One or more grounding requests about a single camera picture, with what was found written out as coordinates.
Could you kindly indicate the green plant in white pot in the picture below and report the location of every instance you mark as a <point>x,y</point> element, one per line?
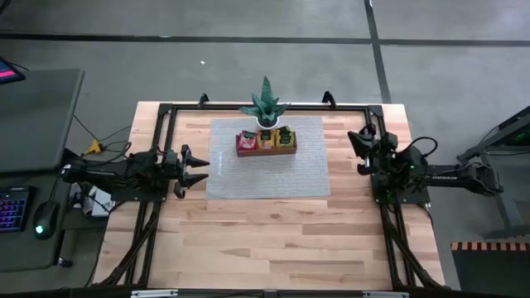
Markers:
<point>267,107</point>

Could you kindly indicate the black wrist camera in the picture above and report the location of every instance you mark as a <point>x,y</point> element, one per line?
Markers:
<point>391,139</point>
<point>170,159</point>

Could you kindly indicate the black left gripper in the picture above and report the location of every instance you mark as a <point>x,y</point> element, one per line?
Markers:
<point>176,176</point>

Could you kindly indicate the white metal bracket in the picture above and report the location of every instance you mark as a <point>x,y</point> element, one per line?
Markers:
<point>386,294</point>
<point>154,294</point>

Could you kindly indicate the black backlit keyboard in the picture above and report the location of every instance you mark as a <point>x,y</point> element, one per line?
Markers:
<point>12,209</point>

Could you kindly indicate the red strawberry tea bag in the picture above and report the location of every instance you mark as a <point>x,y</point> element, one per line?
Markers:
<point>247,140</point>

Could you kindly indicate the brown wooden compartment tray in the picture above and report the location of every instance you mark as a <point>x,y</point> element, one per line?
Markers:
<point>265,152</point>

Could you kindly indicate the black equipment stand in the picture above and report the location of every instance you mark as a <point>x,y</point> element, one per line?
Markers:
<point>476,149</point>

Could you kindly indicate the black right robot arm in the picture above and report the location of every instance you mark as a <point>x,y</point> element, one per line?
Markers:
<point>447,178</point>

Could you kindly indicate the orange mango tea bag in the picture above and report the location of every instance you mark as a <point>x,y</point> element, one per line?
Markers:
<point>266,140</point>

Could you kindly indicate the black frame clamp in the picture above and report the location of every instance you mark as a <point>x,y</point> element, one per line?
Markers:
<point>329,100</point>
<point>203,100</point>

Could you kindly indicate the flat display screen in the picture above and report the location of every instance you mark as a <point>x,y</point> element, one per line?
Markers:
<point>10,72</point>

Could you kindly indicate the black box with striped edge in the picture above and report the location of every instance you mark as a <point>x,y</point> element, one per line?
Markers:
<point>488,269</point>

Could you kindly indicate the dark grey desk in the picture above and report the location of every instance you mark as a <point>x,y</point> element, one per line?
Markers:
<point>25,252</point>

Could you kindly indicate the grey woven placemat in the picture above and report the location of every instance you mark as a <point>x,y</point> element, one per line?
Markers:
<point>310,174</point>

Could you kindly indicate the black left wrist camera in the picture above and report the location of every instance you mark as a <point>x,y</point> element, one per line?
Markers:
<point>170,159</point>

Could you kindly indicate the black round knob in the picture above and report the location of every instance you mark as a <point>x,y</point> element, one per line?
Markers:
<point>65,262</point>

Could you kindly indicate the black aluminium table frame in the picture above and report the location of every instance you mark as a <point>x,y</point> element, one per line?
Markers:
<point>298,107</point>

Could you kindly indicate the black computer mouse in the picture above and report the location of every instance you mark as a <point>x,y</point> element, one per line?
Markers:
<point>45,219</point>

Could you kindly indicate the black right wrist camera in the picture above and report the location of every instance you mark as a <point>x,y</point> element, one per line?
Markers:
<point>391,139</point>

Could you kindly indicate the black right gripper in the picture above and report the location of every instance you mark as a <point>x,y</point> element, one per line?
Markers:
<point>383,157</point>

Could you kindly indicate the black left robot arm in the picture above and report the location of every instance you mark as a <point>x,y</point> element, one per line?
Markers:
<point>116,174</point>

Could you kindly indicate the white printed cardboard box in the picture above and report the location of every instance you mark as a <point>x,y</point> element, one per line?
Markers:
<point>101,205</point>

